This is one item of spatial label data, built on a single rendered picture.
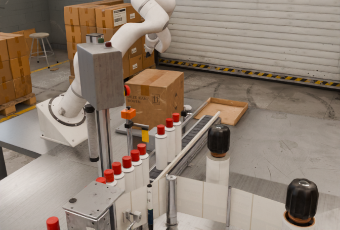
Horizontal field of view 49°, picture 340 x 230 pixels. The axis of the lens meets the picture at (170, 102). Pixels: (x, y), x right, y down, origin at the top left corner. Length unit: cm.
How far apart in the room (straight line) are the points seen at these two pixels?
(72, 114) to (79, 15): 342
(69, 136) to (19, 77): 297
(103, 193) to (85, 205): 7
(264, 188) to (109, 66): 80
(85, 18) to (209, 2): 191
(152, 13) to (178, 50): 449
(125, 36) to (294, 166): 101
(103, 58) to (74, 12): 426
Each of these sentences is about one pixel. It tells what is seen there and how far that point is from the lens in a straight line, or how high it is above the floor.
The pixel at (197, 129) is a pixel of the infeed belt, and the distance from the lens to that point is 202.
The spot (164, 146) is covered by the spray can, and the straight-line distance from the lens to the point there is 159.
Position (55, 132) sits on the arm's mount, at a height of 89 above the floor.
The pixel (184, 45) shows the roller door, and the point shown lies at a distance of 624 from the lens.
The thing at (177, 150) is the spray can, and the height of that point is 91.
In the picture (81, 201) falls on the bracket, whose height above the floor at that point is 114.
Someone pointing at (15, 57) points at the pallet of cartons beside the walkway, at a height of 65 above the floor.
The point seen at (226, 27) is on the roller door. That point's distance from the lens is 587.
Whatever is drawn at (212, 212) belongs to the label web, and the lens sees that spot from 130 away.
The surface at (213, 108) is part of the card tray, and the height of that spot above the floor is 83.
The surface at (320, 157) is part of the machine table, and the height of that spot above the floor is 83.
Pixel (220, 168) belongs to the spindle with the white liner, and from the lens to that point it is 138.
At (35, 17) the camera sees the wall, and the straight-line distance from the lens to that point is 803.
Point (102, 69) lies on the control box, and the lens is 118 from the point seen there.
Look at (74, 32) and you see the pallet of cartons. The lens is 549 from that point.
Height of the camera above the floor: 174
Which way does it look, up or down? 21 degrees down
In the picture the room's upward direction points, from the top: 1 degrees counter-clockwise
